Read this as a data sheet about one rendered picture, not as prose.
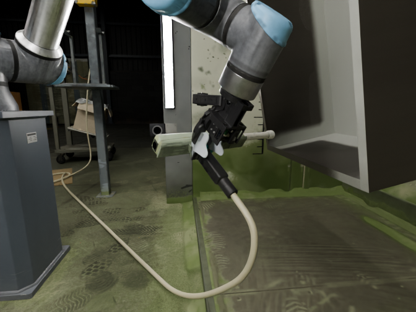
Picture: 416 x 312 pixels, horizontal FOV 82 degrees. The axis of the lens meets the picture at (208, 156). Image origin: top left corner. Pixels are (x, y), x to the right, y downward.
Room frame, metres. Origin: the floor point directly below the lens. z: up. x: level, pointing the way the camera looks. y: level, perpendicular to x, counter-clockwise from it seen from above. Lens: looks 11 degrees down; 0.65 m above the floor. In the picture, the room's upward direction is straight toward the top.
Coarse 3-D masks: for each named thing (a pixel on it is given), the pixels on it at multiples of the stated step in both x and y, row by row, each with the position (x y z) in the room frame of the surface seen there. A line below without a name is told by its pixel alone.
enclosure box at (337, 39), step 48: (288, 0) 1.13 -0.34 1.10; (336, 0) 1.08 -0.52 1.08; (384, 0) 0.52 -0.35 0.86; (288, 48) 1.13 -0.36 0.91; (336, 48) 1.10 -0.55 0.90; (384, 48) 0.53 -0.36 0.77; (288, 96) 1.13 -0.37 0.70; (336, 96) 1.13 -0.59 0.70; (384, 96) 0.53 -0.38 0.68; (288, 144) 1.13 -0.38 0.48; (336, 144) 0.97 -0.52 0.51; (384, 144) 0.53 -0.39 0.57
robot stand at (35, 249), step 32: (0, 128) 0.75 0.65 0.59; (32, 128) 0.88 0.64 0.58; (0, 160) 0.74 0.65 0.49; (32, 160) 0.86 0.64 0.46; (0, 192) 0.73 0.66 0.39; (32, 192) 0.83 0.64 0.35; (0, 224) 0.73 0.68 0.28; (32, 224) 0.81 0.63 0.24; (0, 256) 0.73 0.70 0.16; (32, 256) 0.78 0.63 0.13; (0, 288) 0.72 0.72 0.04; (32, 288) 0.75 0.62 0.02
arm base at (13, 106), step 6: (0, 84) 0.85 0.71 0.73; (6, 84) 0.88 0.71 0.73; (0, 90) 0.84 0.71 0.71; (6, 90) 0.87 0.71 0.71; (0, 96) 0.83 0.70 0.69; (6, 96) 0.86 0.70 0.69; (12, 96) 0.90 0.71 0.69; (0, 102) 0.83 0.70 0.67; (6, 102) 0.84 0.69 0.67; (12, 102) 0.87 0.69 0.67; (0, 108) 0.82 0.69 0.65; (6, 108) 0.84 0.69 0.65; (12, 108) 0.86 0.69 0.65; (18, 108) 0.90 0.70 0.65
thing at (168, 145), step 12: (192, 132) 0.66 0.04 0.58; (240, 132) 0.77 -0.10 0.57; (264, 132) 0.86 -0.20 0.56; (168, 144) 0.58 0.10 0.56; (180, 144) 0.60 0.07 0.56; (228, 144) 0.73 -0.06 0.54; (240, 144) 0.77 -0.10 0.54; (168, 156) 0.60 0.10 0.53; (204, 168) 0.60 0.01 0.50; (216, 168) 0.58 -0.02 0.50; (216, 180) 0.57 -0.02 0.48; (228, 180) 0.56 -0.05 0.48; (228, 192) 0.54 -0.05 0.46
